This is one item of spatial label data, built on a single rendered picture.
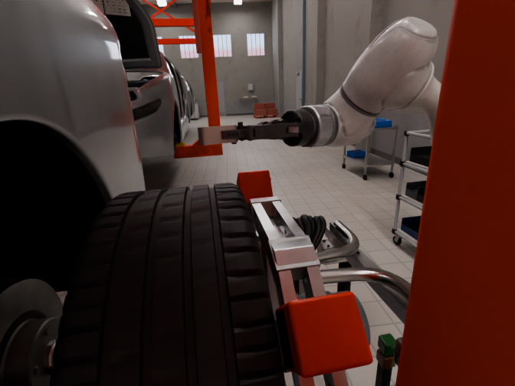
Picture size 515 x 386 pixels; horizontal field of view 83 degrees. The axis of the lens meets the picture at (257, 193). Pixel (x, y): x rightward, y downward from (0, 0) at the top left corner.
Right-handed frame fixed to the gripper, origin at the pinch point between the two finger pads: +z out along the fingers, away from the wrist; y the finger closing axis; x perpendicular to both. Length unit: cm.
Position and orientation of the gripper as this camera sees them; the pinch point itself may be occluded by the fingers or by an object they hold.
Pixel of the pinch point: (218, 135)
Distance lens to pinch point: 51.7
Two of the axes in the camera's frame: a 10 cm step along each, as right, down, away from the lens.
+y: -5.8, -1.7, 8.0
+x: -0.6, -9.7, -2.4
